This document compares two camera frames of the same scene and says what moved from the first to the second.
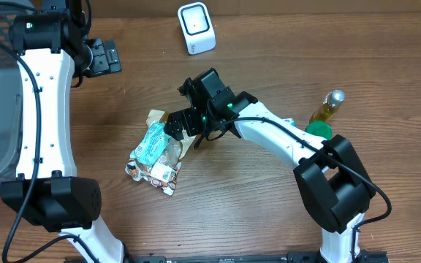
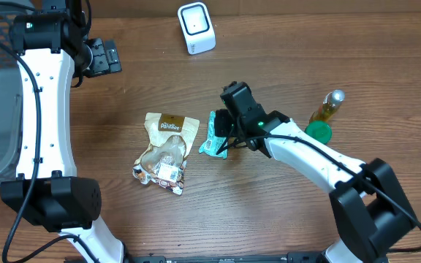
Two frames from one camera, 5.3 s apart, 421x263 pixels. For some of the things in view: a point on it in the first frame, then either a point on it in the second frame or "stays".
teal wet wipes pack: (153, 145) to (214, 145)
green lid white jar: (319, 128) stays
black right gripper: (181, 123) to (224, 119)
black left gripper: (101, 66) stays
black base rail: (294, 257) stays
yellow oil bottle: (330, 107) stays
